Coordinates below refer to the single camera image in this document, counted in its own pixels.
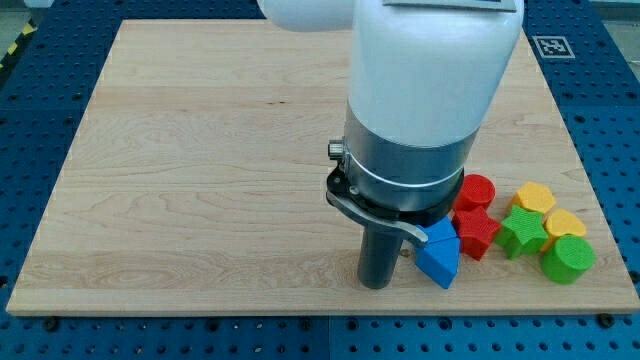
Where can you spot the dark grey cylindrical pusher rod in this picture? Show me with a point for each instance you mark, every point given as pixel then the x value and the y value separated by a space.
pixel 378 257

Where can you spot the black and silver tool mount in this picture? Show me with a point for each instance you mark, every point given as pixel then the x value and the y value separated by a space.
pixel 395 211

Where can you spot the blue triangle block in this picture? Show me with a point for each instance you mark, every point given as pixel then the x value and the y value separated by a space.
pixel 440 261

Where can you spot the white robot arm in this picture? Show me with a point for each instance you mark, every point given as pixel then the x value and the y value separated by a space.
pixel 423 75

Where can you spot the red star block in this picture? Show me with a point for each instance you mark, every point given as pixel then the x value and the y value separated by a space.
pixel 477 231

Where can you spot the green star block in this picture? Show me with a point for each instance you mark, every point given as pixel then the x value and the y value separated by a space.
pixel 521 233

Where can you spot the blue cube block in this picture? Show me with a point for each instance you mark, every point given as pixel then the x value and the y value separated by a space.
pixel 439 231

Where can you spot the red cylinder block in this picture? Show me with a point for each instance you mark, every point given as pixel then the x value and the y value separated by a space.
pixel 476 191

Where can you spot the light wooden board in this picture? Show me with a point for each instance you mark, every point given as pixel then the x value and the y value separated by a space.
pixel 195 186

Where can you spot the yellow hexagon block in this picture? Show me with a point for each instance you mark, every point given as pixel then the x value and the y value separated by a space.
pixel 533 196

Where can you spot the yellow heart block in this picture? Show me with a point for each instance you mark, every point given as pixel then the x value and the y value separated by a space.
pixel 559 223

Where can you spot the green cylinder block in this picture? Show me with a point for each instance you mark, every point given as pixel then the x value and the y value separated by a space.
pixel 569 258

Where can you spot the white fiducial marker tag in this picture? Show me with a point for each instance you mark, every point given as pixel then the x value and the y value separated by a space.
pixel 553 47

